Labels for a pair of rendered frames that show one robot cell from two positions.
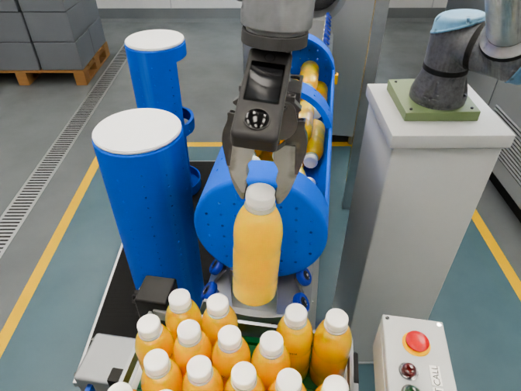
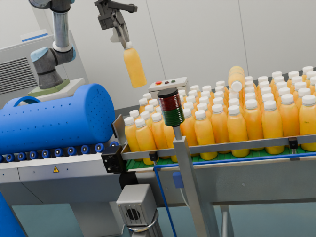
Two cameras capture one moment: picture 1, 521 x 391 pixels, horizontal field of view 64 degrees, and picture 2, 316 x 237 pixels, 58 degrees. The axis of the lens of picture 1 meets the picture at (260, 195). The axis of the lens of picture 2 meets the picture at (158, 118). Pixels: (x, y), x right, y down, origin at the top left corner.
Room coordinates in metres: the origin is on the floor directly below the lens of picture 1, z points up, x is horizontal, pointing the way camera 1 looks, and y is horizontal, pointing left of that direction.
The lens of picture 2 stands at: (0.14, 1.22, 1.51)
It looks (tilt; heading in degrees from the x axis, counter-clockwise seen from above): 22 degrees down; 281
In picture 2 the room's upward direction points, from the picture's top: 15 degrees counter-clockwise
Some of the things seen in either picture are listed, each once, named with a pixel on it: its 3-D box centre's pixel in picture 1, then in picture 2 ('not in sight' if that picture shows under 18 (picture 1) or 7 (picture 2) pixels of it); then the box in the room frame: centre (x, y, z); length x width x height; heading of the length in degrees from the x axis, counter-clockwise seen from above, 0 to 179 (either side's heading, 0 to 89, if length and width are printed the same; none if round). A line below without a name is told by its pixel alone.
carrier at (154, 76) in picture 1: (167, 122); not in sight; (2.00, 0.50, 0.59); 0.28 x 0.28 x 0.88
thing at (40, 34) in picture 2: not in sight; (34, 35); (1.74, -1.74, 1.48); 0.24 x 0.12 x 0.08; 8
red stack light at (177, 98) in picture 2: not in sight; (169, 100); (0.24, 0.43, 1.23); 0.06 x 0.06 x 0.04
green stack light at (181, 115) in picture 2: not in sight; (173, 114); (0.24, 0.43, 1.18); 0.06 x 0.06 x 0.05
